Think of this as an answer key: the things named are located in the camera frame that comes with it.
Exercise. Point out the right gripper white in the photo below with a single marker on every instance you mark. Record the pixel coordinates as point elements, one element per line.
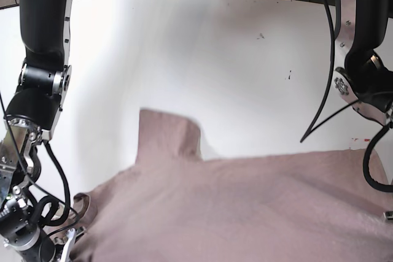
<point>65,243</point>

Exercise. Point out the mauve T-shirt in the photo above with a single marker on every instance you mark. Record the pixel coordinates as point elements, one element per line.
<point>174,206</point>

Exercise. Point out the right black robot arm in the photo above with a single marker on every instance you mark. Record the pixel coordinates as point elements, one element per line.
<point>37,229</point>

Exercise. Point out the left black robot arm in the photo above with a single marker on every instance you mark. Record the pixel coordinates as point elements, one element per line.
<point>357,72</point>

